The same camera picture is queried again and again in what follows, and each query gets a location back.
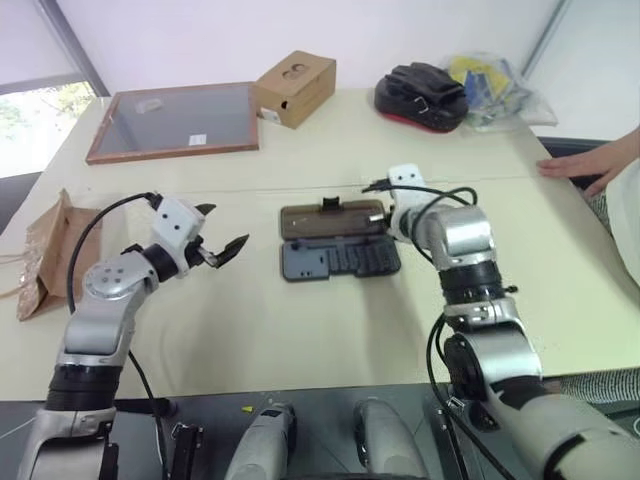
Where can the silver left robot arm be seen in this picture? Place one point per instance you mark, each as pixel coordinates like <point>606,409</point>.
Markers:
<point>97,312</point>

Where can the open black tool case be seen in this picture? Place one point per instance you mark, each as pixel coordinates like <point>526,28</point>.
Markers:
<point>335,245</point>

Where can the clear plastic bag yellow contents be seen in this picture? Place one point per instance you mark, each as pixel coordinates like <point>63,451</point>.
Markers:
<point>505,95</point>

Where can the silver rounded robot leg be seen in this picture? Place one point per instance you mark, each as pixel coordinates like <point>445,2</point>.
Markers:
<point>387,440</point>
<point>262,440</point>

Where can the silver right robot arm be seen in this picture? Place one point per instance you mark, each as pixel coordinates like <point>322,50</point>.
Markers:
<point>500,350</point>

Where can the black white patterned cloth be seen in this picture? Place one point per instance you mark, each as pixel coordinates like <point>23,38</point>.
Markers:
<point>600,387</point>

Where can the black clamp bracket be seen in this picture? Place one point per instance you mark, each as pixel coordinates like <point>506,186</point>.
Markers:
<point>187,450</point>

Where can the brown paper bag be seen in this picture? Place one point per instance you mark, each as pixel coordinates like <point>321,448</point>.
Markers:
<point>50,250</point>

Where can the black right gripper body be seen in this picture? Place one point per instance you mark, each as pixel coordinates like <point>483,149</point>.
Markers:
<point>395,217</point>

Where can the person's bare forearm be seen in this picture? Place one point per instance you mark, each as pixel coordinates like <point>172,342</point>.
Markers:
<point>625,147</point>

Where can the black pouch with red base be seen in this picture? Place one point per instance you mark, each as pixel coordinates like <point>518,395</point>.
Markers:
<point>420,97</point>

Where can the person's bare hand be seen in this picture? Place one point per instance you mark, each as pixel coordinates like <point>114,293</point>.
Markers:
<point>580,166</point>

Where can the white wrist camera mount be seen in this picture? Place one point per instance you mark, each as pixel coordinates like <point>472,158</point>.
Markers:
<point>175,220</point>
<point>406,180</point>

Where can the brown cardboard box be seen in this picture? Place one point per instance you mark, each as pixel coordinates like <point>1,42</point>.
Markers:
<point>295,87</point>

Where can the person's white garment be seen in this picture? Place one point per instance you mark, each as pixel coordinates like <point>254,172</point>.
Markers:
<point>625,215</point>

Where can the window with green view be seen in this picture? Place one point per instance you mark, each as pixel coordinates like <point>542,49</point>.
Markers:
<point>40,125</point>

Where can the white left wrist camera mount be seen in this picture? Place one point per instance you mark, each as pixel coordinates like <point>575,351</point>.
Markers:
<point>175,220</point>

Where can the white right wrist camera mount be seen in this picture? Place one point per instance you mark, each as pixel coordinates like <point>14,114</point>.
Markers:
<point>406,180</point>

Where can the wood framed glass panel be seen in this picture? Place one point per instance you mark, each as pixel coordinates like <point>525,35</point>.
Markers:
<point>175,120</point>

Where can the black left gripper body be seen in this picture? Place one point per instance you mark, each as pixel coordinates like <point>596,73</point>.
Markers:
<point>197,255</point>

